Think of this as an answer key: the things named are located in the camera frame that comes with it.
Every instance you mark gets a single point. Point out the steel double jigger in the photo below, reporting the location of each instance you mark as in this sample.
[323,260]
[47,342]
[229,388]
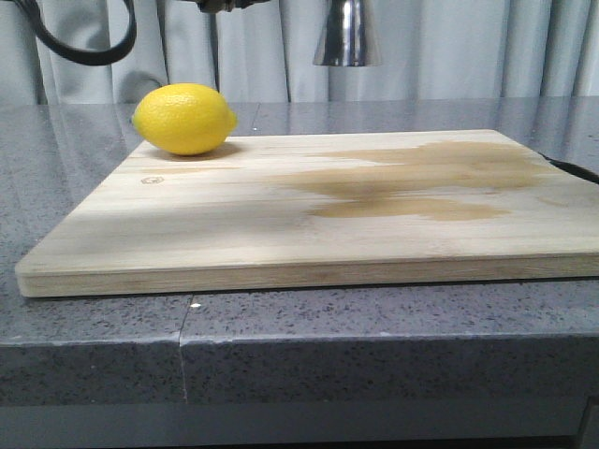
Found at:
[348,37]

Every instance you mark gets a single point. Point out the yellow lemon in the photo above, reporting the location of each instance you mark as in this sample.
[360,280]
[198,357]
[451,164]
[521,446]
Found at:
[184,118]

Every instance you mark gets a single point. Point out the grey curtain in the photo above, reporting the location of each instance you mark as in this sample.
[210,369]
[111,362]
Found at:
[429,50]

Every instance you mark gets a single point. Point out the wooden cutting board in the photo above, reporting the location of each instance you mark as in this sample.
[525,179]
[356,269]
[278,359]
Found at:
[342,209]

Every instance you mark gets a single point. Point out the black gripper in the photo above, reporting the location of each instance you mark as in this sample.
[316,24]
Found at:
[216,6]

